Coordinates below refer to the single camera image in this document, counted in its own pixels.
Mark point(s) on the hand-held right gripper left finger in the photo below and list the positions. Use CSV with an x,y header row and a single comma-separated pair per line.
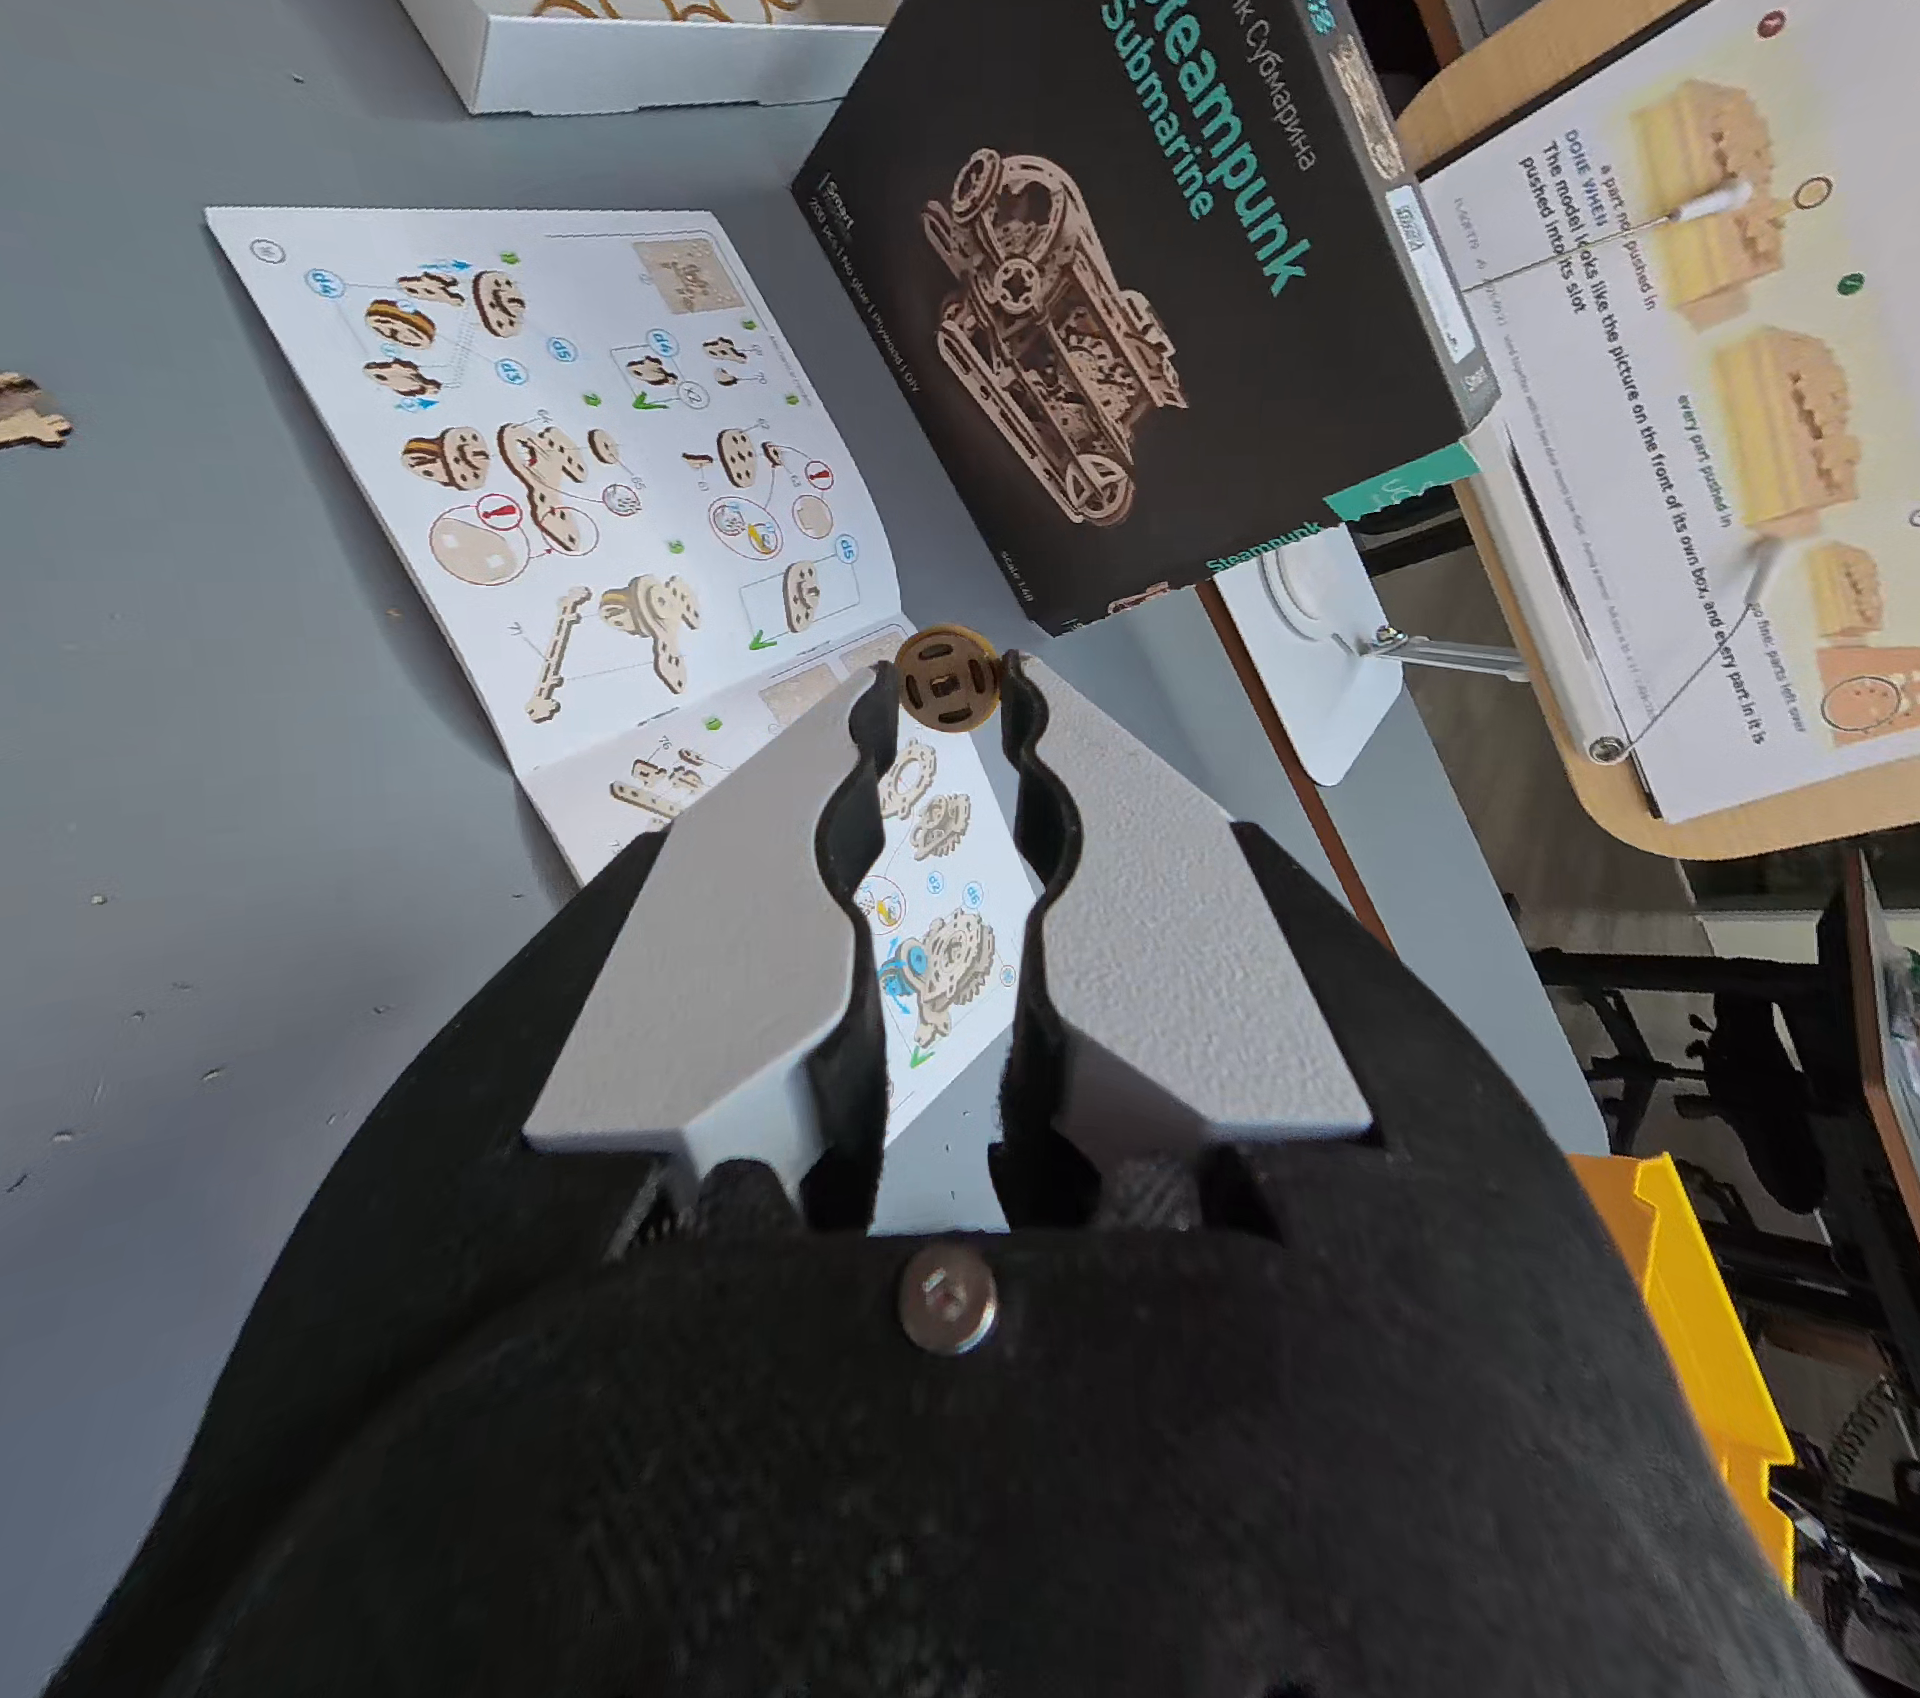
x,y
706,978

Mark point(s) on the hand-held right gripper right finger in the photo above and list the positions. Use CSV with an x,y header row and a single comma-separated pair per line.
x,y
1201,978

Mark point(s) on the round wooden disc part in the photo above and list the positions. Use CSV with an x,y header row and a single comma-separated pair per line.
x,y
949,678

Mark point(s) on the grey desk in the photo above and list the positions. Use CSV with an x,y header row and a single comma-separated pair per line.
x,y
225,828

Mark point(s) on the white stand base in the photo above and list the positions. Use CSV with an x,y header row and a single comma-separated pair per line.
x,y
1321,678

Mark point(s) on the black model kit box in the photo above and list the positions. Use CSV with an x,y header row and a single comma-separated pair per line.
x,y
1201,454

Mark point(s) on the black office chair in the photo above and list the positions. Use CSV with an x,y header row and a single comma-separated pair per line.
x,y
1741,1068

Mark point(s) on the yellow bin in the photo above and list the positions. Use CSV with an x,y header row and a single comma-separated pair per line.
x,y
1695,1354

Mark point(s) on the laminated instruction sheet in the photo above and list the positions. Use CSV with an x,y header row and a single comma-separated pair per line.
x,y
1650,454

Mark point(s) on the open instruction booklet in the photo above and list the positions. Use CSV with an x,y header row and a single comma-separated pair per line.
x,y
601,272

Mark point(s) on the small wooden hook part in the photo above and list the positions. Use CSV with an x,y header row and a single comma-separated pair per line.
x,y
30,420

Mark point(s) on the light wooden board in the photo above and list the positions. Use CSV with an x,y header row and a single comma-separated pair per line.
x,y
1650,26

